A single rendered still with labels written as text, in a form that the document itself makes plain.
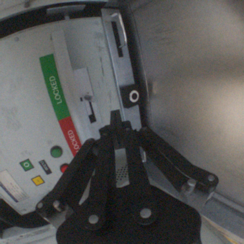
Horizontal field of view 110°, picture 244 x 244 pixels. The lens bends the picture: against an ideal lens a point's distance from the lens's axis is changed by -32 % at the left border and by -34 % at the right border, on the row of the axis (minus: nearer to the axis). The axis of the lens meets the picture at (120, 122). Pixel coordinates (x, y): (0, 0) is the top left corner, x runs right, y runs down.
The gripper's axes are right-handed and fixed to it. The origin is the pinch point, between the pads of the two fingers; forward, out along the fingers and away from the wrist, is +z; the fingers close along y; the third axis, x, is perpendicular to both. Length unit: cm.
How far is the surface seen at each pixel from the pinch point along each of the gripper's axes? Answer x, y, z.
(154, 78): 3.8, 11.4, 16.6
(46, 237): -36, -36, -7
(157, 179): -27.9, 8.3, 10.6
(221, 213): -27.9, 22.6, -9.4
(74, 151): -9.9, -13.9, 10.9
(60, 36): 18.2, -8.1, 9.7
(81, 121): -1.4, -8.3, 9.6
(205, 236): -48, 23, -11
